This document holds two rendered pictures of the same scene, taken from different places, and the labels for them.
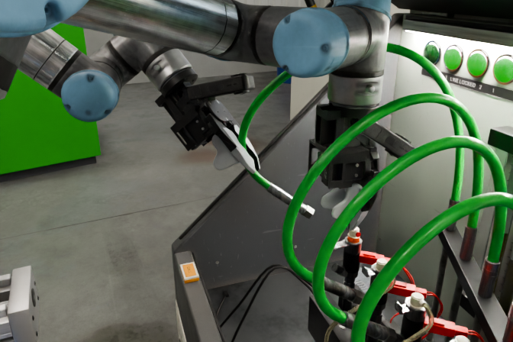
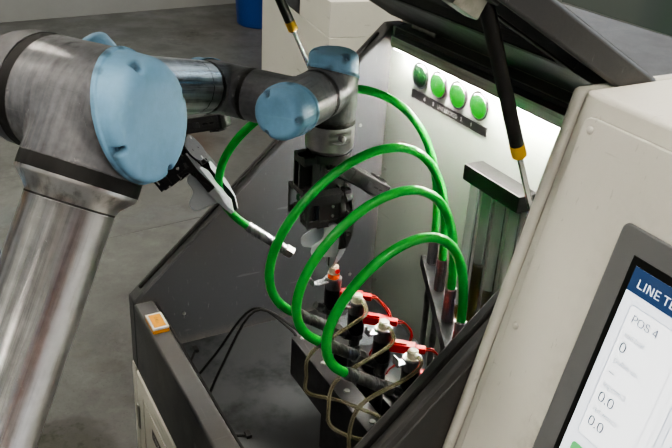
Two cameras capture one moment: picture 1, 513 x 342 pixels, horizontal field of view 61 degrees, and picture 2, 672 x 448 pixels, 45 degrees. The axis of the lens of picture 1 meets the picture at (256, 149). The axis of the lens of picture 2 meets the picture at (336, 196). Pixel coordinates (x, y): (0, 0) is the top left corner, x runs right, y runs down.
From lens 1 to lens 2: 0.61 m
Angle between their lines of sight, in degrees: 11
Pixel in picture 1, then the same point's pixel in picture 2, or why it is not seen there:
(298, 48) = (276, 118)
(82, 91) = not seen: hidden behind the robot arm
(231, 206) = (200, 247)
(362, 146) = (338, 188)
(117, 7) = not seen: hidden behind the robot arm
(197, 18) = (192, 94)
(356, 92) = (329, 142)
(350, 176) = (326, 217)
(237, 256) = (207, 306)
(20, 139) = not seen: outside the picture
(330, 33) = (303, 108)
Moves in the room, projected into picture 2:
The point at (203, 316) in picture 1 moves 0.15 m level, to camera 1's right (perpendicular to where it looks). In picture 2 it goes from (180, 364) to (267, 359)
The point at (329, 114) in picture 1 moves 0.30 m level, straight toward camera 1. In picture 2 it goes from (306, 161) to (294, 263)
